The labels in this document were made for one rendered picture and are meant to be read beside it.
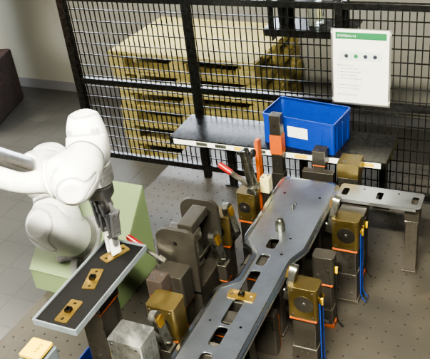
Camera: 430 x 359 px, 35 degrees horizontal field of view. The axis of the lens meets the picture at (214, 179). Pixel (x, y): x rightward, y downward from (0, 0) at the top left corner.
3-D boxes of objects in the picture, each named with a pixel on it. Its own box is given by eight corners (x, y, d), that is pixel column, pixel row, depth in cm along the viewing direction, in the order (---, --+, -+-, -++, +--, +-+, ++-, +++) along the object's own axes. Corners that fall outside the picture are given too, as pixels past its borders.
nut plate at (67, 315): (65, 323, 173) (65, 320, 173) (53, 320, 175) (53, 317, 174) (83, 302, 180) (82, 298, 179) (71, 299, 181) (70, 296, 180)
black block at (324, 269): (342, 332, 224) (341, 262, 208) (314, 325, 228) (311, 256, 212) (346, 321, 228) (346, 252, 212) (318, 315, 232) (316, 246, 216)
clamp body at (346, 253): (366, 308, 232) (366, 225, 214) (331, 300, 237) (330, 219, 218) (370, 295, 237) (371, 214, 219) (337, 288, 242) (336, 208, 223)
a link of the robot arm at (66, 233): (55, 262, 244) (17, 253, 225) (52, 214, 250) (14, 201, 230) (94, 252, 239) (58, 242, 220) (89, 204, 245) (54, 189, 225)
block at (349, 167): (358, 246, 260) (358, 165, 242) (337, 242, 264) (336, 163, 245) (363, 233, 266) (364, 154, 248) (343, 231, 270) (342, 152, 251)
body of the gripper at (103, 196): (78, 182, 184) (85, 210, 189) (95, 193, 178) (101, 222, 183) (101, 171, 188) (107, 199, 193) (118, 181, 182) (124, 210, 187)
